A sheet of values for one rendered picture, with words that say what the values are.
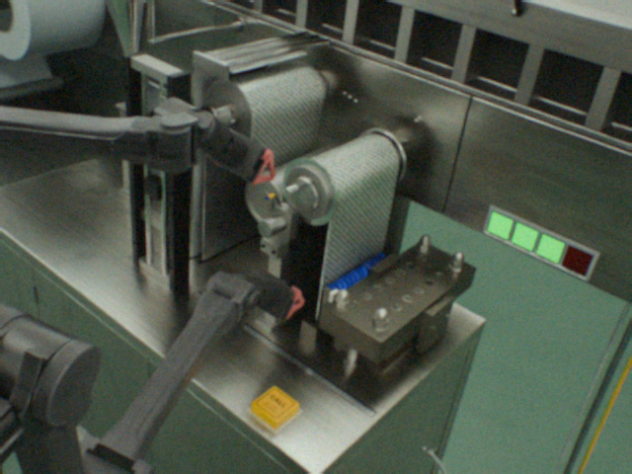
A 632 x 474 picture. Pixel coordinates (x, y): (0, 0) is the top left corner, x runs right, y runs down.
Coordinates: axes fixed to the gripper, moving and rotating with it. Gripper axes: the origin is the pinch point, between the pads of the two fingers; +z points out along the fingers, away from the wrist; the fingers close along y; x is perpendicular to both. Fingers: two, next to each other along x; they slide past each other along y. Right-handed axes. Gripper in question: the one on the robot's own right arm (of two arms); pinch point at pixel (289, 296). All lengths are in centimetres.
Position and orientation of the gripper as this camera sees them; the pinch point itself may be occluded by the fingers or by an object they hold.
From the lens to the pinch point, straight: 141.1
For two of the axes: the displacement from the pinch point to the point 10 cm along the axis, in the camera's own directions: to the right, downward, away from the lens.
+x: 4.3, -9.0, -0.9
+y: 7.6, 4.2, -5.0
